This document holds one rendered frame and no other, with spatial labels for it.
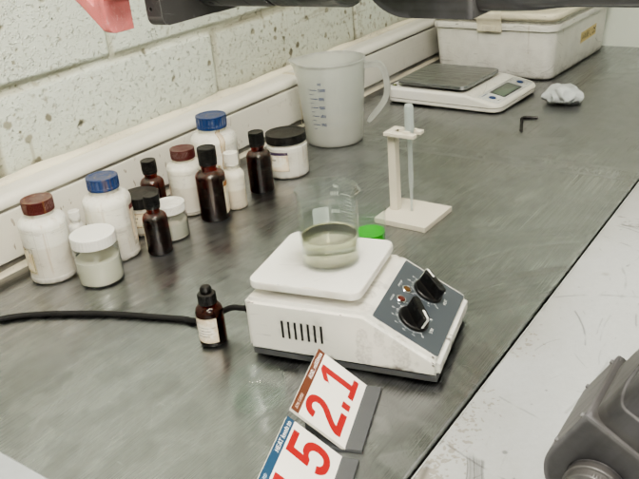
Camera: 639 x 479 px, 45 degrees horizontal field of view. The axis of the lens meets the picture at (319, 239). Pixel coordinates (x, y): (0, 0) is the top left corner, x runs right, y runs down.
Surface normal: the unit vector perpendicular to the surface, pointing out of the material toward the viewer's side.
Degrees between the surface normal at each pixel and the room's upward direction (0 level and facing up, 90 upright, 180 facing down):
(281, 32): 90
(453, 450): 0
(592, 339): 0
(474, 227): 0
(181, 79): 90
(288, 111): 90
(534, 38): 93
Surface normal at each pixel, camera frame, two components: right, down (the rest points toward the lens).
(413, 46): 0.82, 0.18
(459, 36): -0.60, 0.44
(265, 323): -0.37, 0.43
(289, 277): -0.08, -0.90
